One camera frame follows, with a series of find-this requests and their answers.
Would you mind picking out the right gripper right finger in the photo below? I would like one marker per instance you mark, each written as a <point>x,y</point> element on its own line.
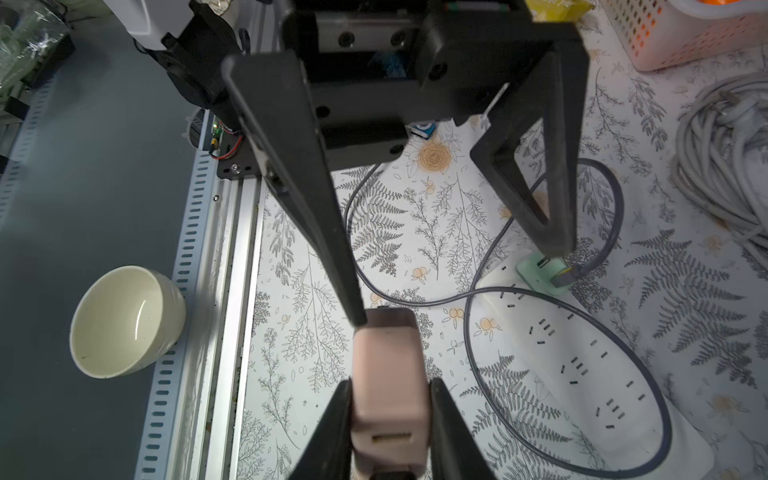
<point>454,453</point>

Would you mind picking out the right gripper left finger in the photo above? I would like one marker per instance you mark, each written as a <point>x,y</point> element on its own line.
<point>327,456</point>

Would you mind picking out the white power strip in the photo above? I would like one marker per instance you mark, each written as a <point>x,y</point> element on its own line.
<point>591,378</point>

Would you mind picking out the green charger plug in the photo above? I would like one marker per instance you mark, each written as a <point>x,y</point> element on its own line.
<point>550,276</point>

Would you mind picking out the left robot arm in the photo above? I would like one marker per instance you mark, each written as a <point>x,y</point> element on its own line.
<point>190,41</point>

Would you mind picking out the pink charger plug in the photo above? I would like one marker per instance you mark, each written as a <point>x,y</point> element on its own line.
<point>391,410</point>

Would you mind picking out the white plastic fruit basket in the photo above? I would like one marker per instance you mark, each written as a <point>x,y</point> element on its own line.
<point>659,34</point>

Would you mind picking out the cream ceramic bowl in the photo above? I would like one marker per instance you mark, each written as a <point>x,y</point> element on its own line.
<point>126,320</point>

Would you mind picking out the yellow corn chips bag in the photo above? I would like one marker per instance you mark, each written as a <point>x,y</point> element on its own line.
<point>558,10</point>

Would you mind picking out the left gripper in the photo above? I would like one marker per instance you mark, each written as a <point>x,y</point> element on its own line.
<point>376,67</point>

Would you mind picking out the blue mp3 player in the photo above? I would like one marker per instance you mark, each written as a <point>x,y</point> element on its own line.
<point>423,131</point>

